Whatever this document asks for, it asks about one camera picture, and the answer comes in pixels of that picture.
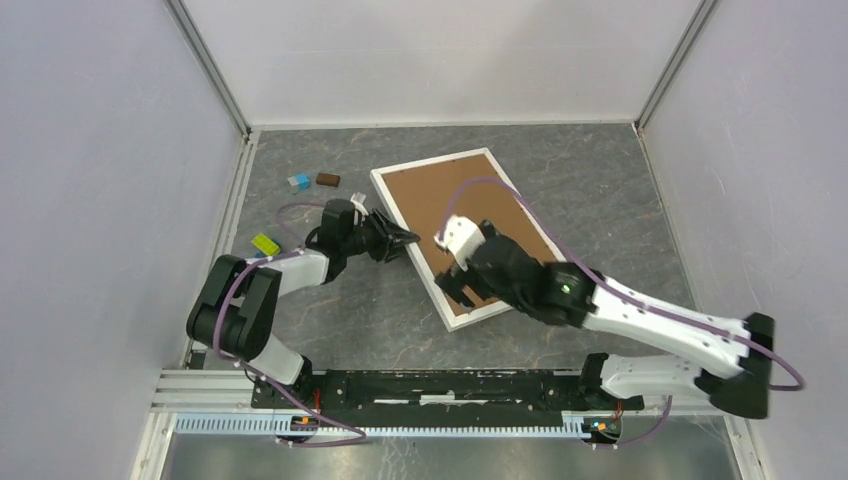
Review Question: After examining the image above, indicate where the brown toy block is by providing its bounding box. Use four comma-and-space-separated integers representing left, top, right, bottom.
315, 172, 341, 188

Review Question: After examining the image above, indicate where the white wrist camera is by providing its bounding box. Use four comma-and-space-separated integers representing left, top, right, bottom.
434, 215, 485, 270
350, 192, 368, 216

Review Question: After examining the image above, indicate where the blue grey toy block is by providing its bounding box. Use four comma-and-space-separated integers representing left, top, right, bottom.
287, 173, 312, 195

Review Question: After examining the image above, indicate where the brown cardboard backing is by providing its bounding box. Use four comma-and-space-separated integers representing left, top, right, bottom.
371, 148, 565, 331

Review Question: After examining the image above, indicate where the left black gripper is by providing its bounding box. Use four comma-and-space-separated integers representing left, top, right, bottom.
341, 207, 420, 263

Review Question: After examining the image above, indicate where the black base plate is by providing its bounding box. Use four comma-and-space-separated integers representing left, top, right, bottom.
250, 368, 645, 429

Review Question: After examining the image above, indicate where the toy brick car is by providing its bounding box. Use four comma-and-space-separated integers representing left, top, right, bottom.
251, 233, 282, 258

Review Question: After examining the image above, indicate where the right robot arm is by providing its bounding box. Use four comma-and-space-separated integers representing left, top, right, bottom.
434, 215, 775, 419

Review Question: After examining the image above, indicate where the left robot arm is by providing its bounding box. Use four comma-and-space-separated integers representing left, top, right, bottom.
186, 199, 420, 408

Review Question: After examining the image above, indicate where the slotted cable duct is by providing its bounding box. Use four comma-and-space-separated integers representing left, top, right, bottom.
173, 413, 624, 439

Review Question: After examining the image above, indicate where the white picture frame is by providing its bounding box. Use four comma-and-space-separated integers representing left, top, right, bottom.
369, 146, 568, 333

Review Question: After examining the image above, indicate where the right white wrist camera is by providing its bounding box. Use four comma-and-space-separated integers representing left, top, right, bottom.
434, 215, 485, 270

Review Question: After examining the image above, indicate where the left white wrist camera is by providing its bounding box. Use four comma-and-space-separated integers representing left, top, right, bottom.
350, 192, 368, 216

